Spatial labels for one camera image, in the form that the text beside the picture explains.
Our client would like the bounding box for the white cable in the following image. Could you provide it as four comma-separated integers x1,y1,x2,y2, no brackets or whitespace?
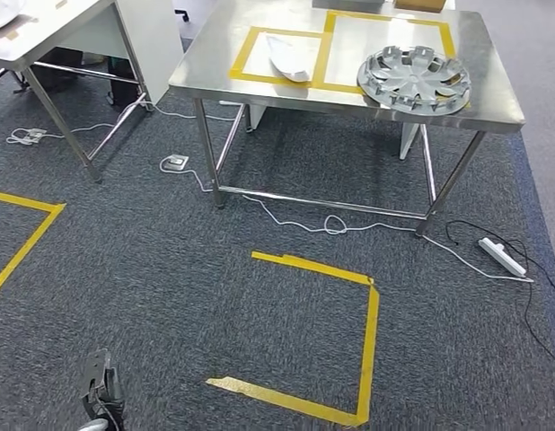
159,155,534,285
6,100,238,147

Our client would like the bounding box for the yellow tape frame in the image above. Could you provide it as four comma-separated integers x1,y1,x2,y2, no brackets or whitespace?
228,10,458,96

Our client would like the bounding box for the white desk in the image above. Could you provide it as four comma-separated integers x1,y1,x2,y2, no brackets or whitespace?
57,0,185,109

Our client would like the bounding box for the steel workbench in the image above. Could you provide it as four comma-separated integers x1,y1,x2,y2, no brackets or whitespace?
0,0,149,184
169,0,526,239

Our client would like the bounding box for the white curved plastic part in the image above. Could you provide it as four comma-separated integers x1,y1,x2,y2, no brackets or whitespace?
265,34,313,84
0,0,27,31

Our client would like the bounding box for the brown cardboard box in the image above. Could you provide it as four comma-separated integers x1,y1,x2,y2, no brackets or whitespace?
393,0,448,14

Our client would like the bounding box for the silver wheel hubcap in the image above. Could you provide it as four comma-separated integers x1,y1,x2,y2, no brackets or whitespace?
357,45,472,117

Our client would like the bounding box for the grey floor socket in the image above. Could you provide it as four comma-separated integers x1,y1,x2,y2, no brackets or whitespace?
162,154,189,173

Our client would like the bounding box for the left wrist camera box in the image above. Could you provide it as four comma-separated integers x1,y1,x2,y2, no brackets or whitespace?
81,348,125,418

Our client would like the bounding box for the black cable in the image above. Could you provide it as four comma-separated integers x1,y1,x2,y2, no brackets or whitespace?
444,220,555,371

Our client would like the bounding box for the white power strip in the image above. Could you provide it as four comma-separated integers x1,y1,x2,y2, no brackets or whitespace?
478,236,528,278

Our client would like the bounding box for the yellow tape square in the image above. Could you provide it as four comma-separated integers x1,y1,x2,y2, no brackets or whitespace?
206,251,380,428
0,189,67,300

